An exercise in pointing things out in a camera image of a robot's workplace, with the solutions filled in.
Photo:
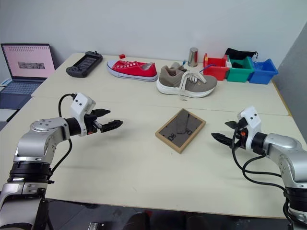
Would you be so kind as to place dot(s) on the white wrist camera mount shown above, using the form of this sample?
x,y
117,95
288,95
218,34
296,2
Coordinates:
x,y
80,103
253,119

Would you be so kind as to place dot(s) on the open laptop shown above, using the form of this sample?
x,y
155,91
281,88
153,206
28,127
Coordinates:
x,y
26,62

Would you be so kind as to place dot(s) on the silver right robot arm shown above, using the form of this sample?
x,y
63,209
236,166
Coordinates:
x,y
283,148

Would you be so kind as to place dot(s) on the taupe sneaker with white sole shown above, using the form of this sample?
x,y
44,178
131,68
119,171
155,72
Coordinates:
x,y
172,80

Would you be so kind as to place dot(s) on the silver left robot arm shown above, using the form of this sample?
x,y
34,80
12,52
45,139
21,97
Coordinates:
x,y
36,141

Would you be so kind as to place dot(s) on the metal cup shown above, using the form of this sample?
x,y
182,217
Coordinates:
x,y
193,57

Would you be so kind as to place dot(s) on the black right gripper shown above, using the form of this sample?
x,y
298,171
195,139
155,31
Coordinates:
x,y
241,137

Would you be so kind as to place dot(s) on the small blue and white box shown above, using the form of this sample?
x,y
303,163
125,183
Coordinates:
x,y
4,82

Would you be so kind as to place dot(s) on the blue plastic bin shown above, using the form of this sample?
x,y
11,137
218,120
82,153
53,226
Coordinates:
x,y
261,76

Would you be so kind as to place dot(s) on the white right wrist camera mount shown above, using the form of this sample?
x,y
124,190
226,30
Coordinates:
x,y
253,119

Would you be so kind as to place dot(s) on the red plastic bin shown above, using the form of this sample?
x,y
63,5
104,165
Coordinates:
x,y
216,72

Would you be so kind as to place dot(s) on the black handheld game controller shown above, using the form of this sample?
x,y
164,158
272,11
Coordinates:
x,y
84,63

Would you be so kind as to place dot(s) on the wooden framed dark board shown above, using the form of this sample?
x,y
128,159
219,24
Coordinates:
x,y
172,134

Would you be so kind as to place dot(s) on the red canvas sneaker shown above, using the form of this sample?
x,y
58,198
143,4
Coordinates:
x,y
134,69

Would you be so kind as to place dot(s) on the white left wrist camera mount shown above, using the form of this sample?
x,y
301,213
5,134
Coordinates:
x,y
80,103

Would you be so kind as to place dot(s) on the green plastic bin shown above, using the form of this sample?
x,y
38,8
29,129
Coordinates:
x,y
237,74

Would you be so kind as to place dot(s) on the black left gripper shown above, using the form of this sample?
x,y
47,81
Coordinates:
x,y
92,124

